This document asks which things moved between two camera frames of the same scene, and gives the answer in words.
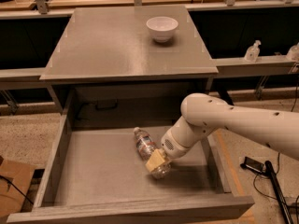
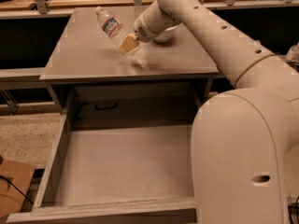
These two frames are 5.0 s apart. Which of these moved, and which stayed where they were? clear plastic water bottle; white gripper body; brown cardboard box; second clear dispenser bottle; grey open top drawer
Moved: clear plastic water bottle; white gripper body
Stayed: grey open top drawer; second clear dispenser bottle; brown cardboard box
